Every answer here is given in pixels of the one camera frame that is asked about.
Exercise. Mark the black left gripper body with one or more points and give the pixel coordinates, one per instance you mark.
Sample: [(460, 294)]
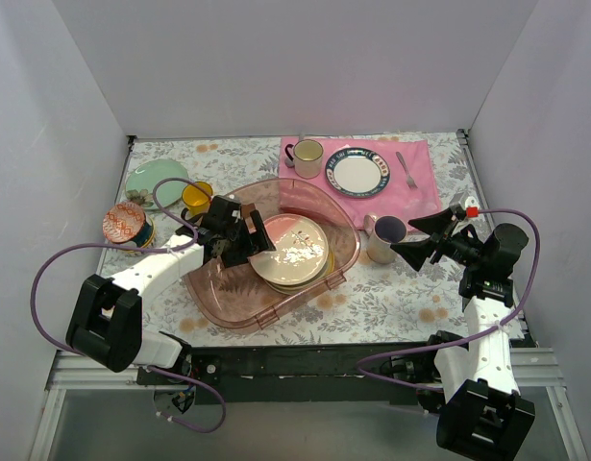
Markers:
[(242, 235)]

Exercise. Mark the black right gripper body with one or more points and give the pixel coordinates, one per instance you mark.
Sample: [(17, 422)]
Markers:
[(442, 241)]

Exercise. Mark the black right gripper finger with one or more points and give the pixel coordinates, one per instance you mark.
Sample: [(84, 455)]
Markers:
[(437, 222), (416, 253)]

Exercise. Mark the pink cream floral plate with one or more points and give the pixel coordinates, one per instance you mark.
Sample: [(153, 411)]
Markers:
[(301, 250)]

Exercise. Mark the pink transparent plastic bin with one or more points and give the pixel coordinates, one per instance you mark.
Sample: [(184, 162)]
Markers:
[(237, 298)]

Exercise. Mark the cream yellow floral plate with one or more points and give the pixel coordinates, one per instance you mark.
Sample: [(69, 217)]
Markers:
[(291, 289)]

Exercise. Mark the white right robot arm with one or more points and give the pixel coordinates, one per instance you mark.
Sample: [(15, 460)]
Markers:
[(484, 416)]

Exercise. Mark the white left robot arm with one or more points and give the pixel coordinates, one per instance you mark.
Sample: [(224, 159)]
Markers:
[(106, 324)]

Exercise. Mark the yellow mug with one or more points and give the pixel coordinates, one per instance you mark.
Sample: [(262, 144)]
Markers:
[(196, 198)]

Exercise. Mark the pink satin cloth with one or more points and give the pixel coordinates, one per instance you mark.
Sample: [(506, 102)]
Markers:
[(397, 199)]

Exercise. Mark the pink mug purple inside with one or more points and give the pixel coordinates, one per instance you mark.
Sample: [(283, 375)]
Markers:
[(383, 232)]

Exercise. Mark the silver fork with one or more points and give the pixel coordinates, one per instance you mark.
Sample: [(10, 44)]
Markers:
[(411, 183)]

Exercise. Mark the floral tablecloth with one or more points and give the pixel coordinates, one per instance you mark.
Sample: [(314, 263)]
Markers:
[(376, 303)]

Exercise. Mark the blue rimmed white plate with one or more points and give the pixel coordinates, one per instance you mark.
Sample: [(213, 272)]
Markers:
[(357, 172)]

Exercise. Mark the green rimmed plate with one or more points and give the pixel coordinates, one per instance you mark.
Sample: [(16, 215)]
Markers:
[(141, 183)]

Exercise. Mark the cream enamel mug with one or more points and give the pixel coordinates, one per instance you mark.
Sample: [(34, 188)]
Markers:
[(307, 155)]

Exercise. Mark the orange patterned bowl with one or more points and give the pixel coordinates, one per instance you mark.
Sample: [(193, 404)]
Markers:
[(127, 211)]

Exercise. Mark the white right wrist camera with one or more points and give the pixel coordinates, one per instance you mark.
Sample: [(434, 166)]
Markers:
[(466, 206)]

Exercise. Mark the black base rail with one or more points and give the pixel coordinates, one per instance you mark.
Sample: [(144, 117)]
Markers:
[(298, 374)]

